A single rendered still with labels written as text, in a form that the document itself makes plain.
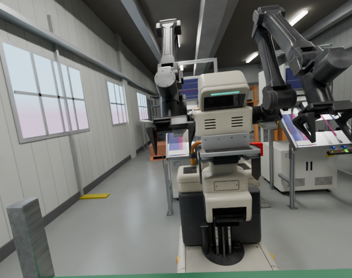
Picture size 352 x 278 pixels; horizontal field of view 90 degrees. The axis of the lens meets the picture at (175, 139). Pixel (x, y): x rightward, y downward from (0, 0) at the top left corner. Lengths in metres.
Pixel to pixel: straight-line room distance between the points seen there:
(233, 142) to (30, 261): 0.75
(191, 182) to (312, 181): 2.05
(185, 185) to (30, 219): 0.94
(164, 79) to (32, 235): 0.41
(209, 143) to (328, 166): 2.33
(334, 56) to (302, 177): 2.37
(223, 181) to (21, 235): 0.76
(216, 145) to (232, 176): 0.19
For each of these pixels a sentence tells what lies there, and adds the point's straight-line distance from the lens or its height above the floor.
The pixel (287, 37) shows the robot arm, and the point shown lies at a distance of 0.78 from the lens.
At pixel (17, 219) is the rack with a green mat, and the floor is 1.08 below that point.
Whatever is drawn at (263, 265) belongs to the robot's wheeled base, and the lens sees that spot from 1.39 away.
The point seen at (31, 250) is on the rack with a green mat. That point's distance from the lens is 0.40.
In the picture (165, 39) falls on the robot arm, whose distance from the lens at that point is 0.77.
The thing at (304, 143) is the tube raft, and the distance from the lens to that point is 2.43.
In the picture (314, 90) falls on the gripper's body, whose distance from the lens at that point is 0.64.
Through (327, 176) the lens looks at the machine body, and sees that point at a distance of 3.05.
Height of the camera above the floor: 1.22
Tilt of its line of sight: 8 degrees down
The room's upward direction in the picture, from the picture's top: 5 degrees counter-clockwise
